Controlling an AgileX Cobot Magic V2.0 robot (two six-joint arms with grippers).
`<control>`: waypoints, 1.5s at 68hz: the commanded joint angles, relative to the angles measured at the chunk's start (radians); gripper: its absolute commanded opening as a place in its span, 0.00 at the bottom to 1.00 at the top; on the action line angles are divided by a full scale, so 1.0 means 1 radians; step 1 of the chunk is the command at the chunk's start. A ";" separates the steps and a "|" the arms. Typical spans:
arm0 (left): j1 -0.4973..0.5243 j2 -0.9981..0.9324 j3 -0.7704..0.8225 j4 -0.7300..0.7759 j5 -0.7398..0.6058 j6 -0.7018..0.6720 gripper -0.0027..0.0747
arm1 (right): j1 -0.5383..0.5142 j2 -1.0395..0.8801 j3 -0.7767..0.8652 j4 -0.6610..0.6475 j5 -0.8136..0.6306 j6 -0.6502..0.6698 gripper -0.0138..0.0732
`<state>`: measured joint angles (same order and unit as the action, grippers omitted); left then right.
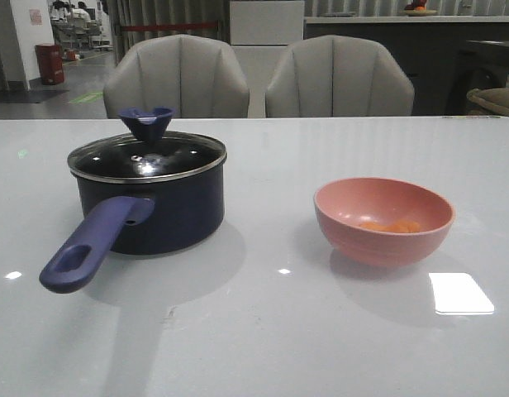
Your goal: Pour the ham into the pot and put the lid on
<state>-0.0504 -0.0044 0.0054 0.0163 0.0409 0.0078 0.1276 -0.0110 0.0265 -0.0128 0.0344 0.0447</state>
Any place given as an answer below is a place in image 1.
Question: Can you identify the glass lid blue knob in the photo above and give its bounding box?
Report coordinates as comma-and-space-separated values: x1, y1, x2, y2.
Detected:
67, 107, 226, 184

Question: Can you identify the orange ham slice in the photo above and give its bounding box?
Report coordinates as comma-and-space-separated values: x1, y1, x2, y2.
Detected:
385, 219, 421, 233
359, 222, 388, 232

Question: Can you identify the pink bowl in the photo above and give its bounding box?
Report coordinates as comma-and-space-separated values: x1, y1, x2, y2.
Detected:
314, 177, 454, 267

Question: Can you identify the dark blue saucepan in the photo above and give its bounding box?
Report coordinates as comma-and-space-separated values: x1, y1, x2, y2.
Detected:
39, 160, 226, 294

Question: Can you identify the left grey chair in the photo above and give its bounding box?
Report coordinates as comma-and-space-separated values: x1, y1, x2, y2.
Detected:
103, 34, 250, 118

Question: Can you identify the grey chair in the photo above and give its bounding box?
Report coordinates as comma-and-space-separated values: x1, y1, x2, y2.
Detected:
103, 34, 250, 118
265, 35, 415, 118

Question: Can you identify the right grey chair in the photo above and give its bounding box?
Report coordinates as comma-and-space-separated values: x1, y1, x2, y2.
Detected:
265, 35, 415, 118

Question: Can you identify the white cabinet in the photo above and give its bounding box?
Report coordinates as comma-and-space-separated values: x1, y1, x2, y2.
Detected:
229, 1, 305, 118

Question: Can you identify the dark counter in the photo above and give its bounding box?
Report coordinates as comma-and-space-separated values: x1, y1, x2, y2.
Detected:
304, 16, 509, 116

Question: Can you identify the fruit plate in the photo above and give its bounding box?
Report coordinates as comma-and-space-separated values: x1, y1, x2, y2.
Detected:
402, 0, 437, 17

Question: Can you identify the red bin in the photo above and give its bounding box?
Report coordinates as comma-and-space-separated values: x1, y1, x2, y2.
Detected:
35, 44, 64, 85

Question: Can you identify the beige cushion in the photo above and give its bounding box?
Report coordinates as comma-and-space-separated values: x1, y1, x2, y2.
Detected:
466, 88, 509, 117

